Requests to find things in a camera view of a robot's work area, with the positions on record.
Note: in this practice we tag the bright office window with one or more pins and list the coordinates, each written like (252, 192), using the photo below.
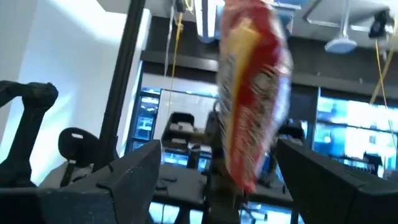
(357, 130)

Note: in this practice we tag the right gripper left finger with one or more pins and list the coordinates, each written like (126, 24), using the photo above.
(124, 193)

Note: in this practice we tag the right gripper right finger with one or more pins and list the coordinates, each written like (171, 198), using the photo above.
(326, 199)

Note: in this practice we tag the white round ceiling lamp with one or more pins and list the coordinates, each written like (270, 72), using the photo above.
(340, 46)

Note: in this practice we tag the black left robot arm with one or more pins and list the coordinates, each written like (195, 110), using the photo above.
(28, 124)

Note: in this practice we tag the black office chair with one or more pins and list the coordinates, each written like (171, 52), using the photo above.
(182, 119)

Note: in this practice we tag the black ceiling camera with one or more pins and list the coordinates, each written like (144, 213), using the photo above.
(379, 25)

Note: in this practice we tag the dark office desk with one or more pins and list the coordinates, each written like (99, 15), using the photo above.
(180, 186)

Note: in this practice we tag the red ramen noodle pack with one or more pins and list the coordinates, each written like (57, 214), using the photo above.
(252, 93)

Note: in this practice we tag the long white ceiling light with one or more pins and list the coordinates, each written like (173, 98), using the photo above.
(205, 18)

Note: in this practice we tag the white board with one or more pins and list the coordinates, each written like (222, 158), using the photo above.
(186, 102)

